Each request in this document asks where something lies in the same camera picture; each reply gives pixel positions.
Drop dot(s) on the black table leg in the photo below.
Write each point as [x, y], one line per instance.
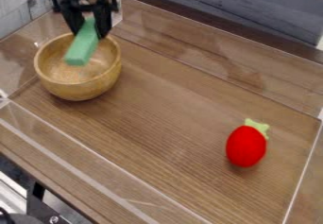
[37, 209]

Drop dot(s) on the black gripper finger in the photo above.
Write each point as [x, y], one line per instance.
[72, 17]
[103, 20]

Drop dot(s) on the grey sofa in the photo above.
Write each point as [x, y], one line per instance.
[295, 19]

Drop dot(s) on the brown wooden bowl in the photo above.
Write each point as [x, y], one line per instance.
[77, 83]

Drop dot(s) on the red plush strawberry toy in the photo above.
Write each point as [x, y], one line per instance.
[246, 143]

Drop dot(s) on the green rectangular block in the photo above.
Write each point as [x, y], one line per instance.
[83, 45]

